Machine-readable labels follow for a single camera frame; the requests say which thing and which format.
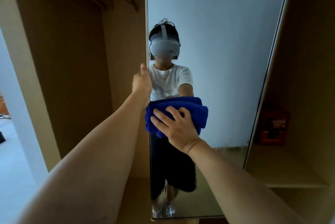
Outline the person's left hand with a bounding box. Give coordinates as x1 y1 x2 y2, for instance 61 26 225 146
132 63 152 106

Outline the person's right hand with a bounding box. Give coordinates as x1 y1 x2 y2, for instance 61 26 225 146
150 106 202 155

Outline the blue microfibre cloth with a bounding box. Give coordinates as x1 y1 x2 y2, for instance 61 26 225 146
145 96 209 139

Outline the light wooden wardrobe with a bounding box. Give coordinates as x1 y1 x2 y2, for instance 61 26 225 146
0 0 335 224

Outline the tall framed mirror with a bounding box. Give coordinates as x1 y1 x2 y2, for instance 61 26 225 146
144 0 296 221

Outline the person's left forearm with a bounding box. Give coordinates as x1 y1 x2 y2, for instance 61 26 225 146
15 92 147 224

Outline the person's right forearm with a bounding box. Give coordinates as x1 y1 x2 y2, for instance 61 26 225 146
187 138 307 224

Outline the red cardboard box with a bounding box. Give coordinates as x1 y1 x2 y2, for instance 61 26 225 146
255 105 290 146

